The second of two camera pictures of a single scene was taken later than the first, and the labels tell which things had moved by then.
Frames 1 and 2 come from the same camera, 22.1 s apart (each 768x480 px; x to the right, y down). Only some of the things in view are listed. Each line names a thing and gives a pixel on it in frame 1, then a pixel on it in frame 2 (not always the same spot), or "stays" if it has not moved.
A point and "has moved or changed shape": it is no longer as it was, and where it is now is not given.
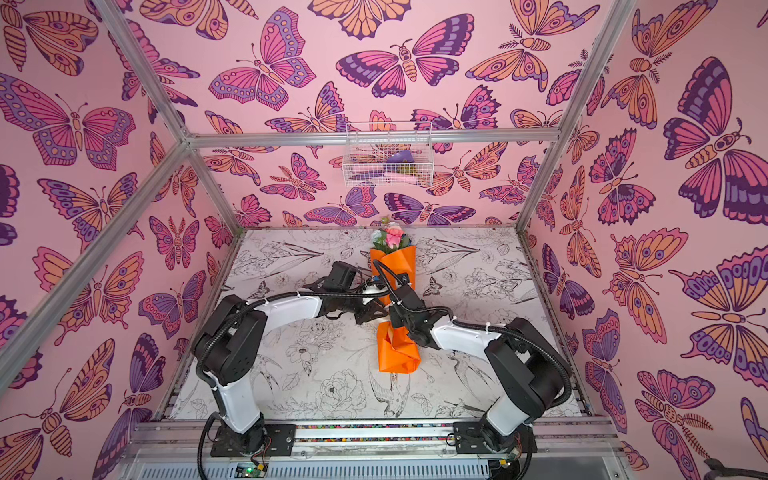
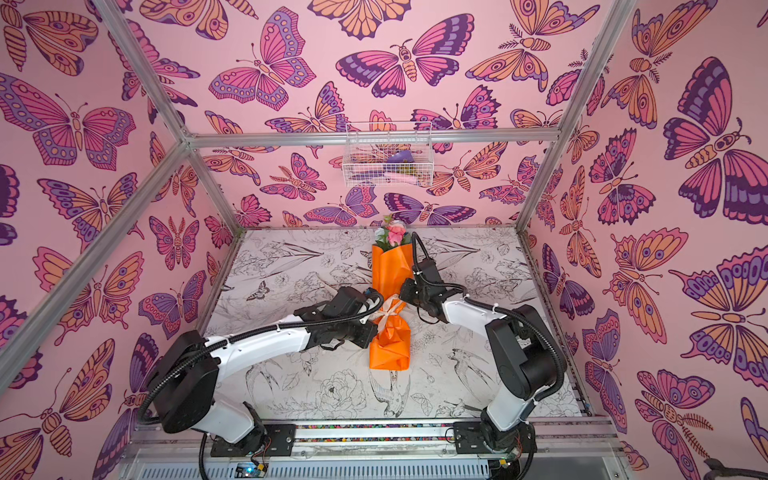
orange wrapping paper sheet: x=398 y=354 has moved or changed shape
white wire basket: x=388 y=154 stays
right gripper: x=405 y=315 → x=413 y=290
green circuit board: x=249 y=470 stays
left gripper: x=369 y=310 → x=370 y=332
